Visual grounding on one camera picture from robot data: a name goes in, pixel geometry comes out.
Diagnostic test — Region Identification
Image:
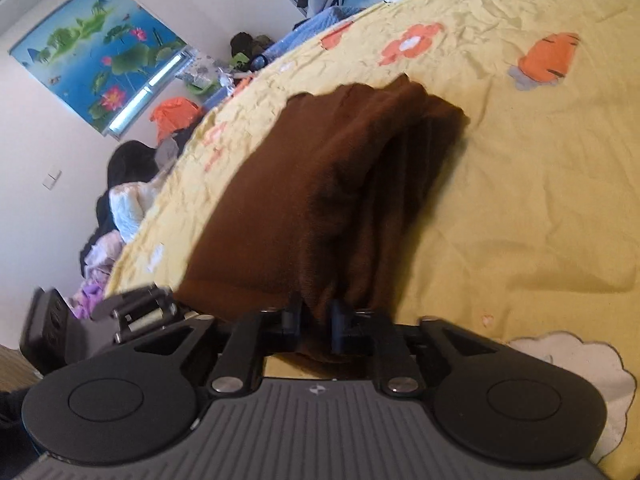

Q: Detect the brown knit sweater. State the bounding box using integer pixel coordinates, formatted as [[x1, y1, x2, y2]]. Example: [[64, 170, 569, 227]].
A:
[[175, 75, 466, 364]]

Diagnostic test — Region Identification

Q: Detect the white fluffy garment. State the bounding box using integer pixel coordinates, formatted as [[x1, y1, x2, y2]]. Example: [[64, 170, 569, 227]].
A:
[[108, 168, 170, 244]]

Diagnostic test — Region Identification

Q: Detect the yellow floral bed quilt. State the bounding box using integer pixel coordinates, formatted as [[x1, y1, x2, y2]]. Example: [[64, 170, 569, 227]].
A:
[[107, 0, 639, 479]]

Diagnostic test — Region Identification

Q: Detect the orange plastic bag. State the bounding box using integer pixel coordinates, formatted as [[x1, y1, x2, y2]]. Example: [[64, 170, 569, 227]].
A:
[[150, 96, 203, 145]]

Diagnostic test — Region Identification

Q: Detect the lotus picture window blind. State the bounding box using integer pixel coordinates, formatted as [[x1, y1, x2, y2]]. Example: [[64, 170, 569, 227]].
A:
[[9, 0, 191, 138]]

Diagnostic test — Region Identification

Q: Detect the blue quilted blanket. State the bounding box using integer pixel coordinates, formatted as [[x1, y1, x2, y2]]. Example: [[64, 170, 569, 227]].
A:
[[202, 6, 363, 112]]

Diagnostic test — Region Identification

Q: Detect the white wall switch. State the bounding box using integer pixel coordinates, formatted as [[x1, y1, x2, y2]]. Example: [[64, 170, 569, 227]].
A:
[[42, 167, 62, 191]]

